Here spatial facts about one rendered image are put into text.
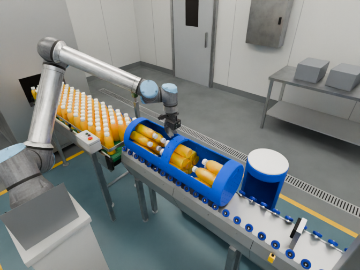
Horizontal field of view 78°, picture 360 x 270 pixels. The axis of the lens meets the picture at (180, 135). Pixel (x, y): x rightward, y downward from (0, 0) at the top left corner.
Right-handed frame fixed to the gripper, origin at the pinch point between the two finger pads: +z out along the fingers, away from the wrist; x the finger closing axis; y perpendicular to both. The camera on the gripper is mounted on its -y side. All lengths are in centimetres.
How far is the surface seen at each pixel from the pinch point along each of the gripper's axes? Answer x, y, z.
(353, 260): -36, 104, -24
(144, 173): -13.1, -17.1, 36.8
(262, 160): 40, 53, 20
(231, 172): -4, 50, 1
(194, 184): -14.2, 32.8, 13.5
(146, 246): -26, -15, 124
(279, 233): 0, 82, 31
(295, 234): -5, 89, 18
